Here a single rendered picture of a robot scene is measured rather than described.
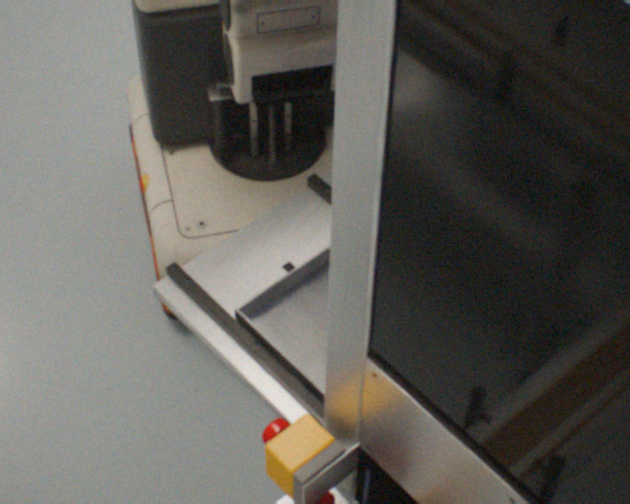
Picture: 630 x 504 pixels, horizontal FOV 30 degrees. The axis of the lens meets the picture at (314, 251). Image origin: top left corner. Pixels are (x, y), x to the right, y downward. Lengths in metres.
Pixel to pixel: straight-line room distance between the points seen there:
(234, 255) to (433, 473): 0.61
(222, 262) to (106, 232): 1.26
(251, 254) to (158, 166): 1.01
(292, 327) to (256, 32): 0.75
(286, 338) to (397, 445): 0.39
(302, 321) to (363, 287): 0.52
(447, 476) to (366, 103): 0.47
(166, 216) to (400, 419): 1.45
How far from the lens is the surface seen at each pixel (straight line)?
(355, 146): 1.08
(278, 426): 1.47
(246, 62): 2.28
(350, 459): 1.46
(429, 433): 1.29
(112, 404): 2.73
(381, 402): 1.34
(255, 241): 1.83
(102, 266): 2.98
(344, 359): 1.35
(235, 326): 1.71
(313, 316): 1.74
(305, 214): 1.87
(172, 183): 2.76
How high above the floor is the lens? 2.27
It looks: 50 degrees down
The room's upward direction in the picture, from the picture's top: 1 degrees clockwise
